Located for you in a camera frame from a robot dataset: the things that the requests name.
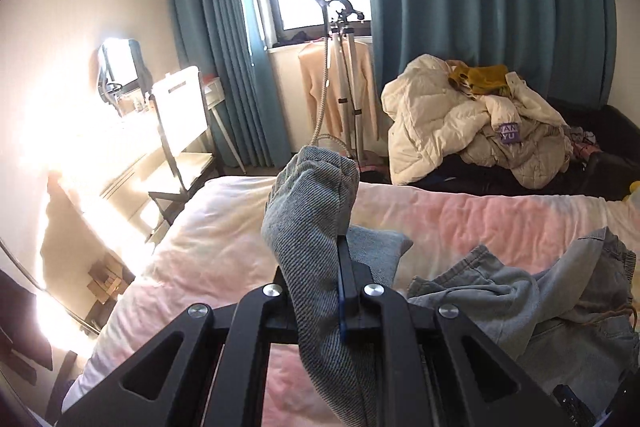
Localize blue denim jeans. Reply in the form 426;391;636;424
260;145;639;427

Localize hanging black clothes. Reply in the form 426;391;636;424
0;272;53;386

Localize white folding chair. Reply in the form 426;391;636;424
143;66;224;225

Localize cardboard box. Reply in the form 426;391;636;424
87;254;134;305

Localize pastel tie-dye duvet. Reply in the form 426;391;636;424
63;176;639;407

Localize cream puffer jacket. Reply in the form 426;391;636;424
381;54;566;185

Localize black sofa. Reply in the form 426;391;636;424
411;103;639;200

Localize yellow plush toy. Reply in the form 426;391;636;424
629;181;640;194

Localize mustard yellow garment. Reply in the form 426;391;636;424
448;63;511;98

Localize peach sweater on rack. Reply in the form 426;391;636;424
297;37;381;143

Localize teal left curtain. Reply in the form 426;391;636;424
171;0;292;167

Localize camera tripod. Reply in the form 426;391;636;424
310;0;364;169

